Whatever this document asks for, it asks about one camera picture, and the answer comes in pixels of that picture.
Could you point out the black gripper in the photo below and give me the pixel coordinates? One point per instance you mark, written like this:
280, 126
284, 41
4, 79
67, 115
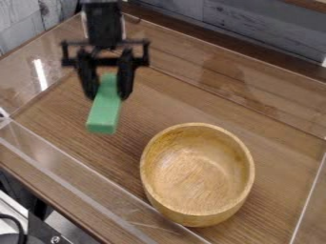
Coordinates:
105, 35

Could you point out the green rectangular block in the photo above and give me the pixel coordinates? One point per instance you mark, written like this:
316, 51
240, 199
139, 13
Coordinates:
105, 114

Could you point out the brown wooden bowl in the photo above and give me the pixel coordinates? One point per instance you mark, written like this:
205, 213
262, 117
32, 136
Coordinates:
198, 174

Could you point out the clear acrylic tray wall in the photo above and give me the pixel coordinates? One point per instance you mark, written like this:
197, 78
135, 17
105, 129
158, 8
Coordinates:
205, 78

